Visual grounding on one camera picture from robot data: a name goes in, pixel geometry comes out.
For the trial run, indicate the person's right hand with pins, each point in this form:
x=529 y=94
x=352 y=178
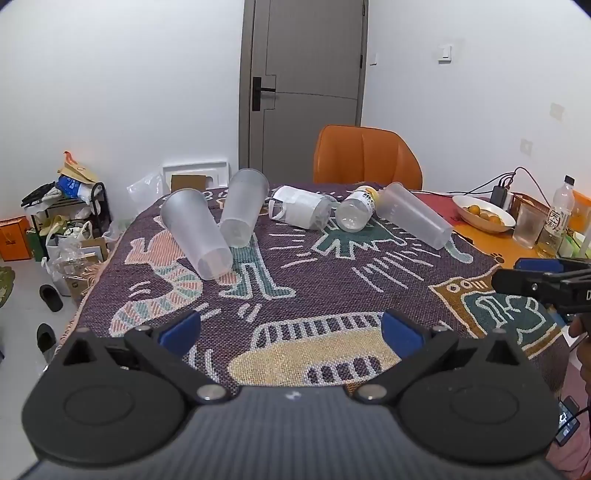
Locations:
x=581 y=353

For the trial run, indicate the pink clothing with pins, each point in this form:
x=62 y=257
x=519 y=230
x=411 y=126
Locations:
x=575 y=457

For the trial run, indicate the clear drinking glass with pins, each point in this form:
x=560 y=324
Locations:
x=527 y=228

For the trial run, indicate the white sleeved plastic cup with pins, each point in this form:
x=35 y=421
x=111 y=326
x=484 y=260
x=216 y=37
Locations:
x=302 y=207

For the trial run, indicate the frosted plastic cup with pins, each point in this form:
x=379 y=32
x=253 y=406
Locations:
x=198 y=233
x=242 y=205

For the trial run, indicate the white oval bowl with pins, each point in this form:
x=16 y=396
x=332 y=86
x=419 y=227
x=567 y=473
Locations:
x=471 y=220

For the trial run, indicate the printed woven blanket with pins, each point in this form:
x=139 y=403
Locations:
x=323 y=277

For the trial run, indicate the orange woven basket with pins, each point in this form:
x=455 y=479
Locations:
x=524 y=201

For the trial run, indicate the clear plastic bottle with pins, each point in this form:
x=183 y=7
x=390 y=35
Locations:
x=556 y=217

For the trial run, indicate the dark slipper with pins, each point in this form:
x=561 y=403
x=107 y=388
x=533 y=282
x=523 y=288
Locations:
x=46 y=341
x=51 y=297

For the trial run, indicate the orange gift box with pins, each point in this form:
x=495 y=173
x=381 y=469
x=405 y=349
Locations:
x=14 y=237

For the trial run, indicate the green floor mat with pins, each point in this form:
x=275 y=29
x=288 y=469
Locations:
x=5 y=284

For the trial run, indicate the white foam tray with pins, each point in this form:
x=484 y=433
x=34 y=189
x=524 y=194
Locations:
x=196 y=167

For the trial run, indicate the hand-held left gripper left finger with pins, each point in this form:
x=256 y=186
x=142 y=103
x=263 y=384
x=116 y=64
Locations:
x=181 y=333

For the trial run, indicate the tall narrow frosted cup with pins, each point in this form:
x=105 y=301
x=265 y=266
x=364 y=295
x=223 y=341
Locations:
x=415 y=214

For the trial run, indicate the brown cardboard piece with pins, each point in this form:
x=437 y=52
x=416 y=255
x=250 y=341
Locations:
x=188 y=182

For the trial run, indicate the bottle with yellow cap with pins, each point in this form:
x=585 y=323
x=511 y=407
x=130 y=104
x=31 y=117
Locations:
x=354 y=210

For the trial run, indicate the oranges in bowl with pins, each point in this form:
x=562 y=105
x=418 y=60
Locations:
x=485 y=214

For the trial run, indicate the grey door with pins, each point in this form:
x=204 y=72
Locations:
x=307 y=83

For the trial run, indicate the white light switch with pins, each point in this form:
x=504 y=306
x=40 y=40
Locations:
x=445 y=51

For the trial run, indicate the black metal rack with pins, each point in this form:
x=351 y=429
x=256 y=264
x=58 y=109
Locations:
x=99 y=203

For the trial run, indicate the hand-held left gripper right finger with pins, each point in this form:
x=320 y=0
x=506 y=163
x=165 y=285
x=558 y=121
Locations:
x=400 y=333

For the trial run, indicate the red table mat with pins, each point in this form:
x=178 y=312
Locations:
x=436 y=205

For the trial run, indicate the orange chair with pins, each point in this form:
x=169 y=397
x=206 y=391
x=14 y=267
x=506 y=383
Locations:
x=364 y=154

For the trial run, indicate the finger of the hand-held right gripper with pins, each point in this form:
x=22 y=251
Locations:
x=538 y=265
x=517 y=280

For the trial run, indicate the clear plastic bag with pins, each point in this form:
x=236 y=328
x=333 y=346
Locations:
x=145 y=194

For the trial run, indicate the smartphone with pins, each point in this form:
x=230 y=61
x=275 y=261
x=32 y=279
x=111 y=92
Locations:
x=566 y=421

